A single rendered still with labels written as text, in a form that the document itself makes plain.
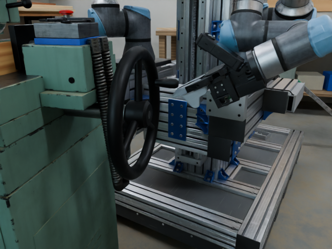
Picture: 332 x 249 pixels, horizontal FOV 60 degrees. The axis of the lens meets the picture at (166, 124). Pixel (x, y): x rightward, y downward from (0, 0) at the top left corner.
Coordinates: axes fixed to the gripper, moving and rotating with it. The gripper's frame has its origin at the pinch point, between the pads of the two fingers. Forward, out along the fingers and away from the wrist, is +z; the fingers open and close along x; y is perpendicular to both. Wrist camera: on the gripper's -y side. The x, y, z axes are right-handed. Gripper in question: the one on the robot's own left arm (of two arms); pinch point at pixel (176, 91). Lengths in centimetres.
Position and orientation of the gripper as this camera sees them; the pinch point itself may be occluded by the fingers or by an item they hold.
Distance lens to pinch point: 71.7
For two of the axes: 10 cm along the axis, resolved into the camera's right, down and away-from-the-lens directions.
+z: -8.3, 3.4, 4.4
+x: 3.0, -3.9, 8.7
